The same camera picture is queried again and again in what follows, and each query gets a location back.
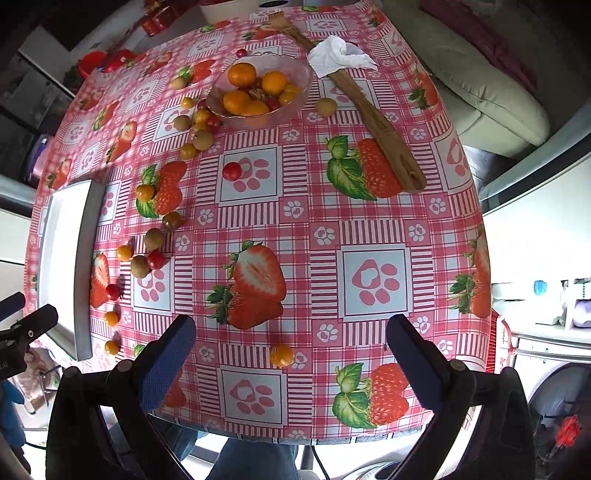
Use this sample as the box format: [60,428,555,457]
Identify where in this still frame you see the beige sofa cushion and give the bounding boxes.
[388,0,552,148]

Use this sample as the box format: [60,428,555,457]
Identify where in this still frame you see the maroon cloth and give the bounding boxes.
[420,0,541,93]

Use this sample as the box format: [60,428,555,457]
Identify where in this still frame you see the black cabinet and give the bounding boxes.
[0,51,75,139]

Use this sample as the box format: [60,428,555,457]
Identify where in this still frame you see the red plastic basket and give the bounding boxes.
[489,309,522,374]

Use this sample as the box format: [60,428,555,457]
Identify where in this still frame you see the blue cloth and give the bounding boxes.
[0,381,25,446]

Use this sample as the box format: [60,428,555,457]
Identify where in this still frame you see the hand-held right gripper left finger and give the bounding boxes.
[45,315,218,480]

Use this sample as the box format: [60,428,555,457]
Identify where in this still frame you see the person's leg in jeans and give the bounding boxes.
[203,436,301,480]

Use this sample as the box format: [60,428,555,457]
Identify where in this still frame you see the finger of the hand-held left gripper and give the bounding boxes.
[0,292,26,319]
[0,305,59,347]

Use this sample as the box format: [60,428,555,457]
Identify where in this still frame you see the red cartons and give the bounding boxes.
[141,0,178,37]

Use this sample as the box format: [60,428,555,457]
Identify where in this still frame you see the white pot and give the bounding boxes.
[198,0,259,23]

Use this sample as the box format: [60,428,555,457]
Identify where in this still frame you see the long wooden spatula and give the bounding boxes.
[269,13,428,192]

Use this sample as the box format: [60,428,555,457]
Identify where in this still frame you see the strawberry print checked tablecloth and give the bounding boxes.
[23,0,497,446]

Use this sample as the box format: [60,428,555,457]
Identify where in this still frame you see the white cabinet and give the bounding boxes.
[0,175,47,296]

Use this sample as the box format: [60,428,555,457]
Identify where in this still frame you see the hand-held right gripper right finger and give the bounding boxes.
[385,315,536,480]

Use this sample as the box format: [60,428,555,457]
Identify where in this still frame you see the pile of tomatoes on table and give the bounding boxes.
[205,52,314,130]

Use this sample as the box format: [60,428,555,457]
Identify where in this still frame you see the white washing machine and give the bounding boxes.
[508,332,591,480]

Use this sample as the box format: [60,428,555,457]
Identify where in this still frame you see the white shallow box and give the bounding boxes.
[36,179,108,361]

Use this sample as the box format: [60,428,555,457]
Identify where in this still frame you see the crumpled white tissue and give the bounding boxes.
[307,36,378,78]

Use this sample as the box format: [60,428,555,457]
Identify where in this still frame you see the red plastic stool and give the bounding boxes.
[78,48,148,77]

